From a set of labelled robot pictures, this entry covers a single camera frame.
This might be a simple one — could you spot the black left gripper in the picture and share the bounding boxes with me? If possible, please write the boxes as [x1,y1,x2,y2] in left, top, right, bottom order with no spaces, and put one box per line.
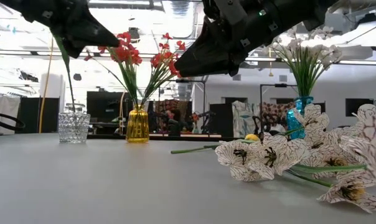
[29,0,120,59]

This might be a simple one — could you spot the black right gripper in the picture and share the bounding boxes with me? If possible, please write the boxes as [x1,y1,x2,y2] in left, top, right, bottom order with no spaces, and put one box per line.
[174,0,281,78]

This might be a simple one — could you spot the yellow artificial tulip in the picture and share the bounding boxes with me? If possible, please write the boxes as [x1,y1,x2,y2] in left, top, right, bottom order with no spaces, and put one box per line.
[52,34,77,113]
[171,134,262,154]

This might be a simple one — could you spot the amber glass vase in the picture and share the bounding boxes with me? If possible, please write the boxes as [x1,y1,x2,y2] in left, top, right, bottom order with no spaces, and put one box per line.
[126,105,151,144]

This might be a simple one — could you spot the clear textured glass vase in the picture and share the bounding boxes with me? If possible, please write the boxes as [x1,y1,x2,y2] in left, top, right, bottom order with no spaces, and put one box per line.
[57,111,92,144]

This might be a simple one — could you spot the blue glass vase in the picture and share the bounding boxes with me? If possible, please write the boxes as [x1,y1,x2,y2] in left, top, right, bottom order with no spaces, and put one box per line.
[286,96,314,141]

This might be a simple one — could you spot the red patterned fabric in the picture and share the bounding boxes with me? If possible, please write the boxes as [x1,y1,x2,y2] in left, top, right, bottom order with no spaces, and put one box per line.
[153,98,192,128]

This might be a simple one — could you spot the long ceiling light bar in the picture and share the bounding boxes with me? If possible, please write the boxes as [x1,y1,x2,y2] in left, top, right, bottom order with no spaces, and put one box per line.
[0,49,278,62]

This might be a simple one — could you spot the black monitor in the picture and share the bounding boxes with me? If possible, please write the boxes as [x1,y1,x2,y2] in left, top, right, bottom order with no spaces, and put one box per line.
[86,90,134,124]

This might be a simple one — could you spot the white teal patterned fabric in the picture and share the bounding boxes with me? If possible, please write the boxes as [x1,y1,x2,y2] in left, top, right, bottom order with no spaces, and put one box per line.
[231,100,260,138]

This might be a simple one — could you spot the black pipe stand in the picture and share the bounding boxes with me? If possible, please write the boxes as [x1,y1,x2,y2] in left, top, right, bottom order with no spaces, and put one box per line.
[258,82,289,138]

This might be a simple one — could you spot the brown spotted fabric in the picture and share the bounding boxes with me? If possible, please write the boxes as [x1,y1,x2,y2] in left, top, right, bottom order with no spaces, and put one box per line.
[259,101,293,125]

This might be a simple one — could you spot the black partition panel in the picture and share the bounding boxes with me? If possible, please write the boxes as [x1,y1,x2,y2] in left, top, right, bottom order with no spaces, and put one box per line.
[16,97,60,134]

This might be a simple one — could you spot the yellow extension cable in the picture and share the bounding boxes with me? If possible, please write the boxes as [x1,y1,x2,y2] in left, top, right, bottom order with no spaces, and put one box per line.
[38,37,55,134]

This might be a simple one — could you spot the black curved cable loop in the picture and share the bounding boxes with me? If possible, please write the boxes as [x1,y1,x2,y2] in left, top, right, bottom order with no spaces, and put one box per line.
[0,111,26,131]

